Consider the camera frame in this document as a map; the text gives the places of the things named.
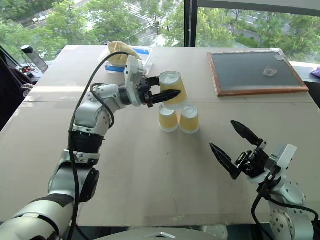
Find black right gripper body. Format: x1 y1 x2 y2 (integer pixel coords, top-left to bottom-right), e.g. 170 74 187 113
234 140 270 179

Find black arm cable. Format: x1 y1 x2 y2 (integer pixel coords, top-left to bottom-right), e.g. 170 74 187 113
66 51 142 240
250 174 320 240

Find black-lidded clear bottle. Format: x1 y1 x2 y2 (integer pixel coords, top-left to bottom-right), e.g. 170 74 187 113
20 44 49 74

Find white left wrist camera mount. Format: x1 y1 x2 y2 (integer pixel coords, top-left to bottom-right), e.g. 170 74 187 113
123 55 146 108

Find yellow paper cup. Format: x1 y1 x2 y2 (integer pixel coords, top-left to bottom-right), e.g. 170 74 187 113
179 104 200 134
158 104 180 133
158 71 188 111

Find clear plastic container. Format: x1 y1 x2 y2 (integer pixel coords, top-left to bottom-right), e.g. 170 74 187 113
97 46 154 76

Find beige cloth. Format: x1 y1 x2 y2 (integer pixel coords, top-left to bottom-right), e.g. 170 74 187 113
104 41 142 67

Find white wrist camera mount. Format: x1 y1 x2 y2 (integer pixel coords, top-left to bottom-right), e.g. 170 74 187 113
123 55 146 108
264 143 298 179

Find silver robot body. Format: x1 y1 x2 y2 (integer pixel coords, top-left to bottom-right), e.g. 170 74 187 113
94 229 213 240

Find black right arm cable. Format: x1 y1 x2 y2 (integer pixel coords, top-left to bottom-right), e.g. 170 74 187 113
250 174 320 240

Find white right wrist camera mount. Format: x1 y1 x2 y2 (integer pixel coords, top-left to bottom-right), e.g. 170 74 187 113
264 143 298 179

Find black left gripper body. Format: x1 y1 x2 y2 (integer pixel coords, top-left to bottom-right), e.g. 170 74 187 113
135 76 154 109

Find wood-framed chalkboard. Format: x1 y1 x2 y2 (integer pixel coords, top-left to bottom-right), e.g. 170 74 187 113
207 50 310 98

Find small clear plastic piece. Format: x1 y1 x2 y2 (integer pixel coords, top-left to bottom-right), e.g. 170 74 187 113
262 66 279 77

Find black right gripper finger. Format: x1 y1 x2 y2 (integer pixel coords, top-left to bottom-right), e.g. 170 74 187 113
230 120 264 148
209 142 243 181

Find dark window frame post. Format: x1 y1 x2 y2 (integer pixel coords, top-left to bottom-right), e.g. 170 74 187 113
183 0 199 48

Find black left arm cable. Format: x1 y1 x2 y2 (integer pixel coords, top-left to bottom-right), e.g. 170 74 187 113
66 51 142 240

